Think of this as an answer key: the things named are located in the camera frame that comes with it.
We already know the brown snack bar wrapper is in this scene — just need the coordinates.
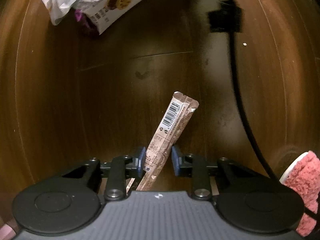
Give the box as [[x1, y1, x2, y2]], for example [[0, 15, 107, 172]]
[[126, 92, 199, 191]]

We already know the purple snack bag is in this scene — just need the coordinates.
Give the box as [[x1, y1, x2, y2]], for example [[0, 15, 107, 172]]
[[74, 9, 95, 31]]

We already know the pink fuzzy slipper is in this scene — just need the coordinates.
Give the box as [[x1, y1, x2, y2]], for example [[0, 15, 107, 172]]
[[279, 150, 320, 237]]

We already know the black cable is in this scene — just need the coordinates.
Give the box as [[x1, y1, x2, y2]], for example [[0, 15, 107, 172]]
[[224, 0, 281, 181]]

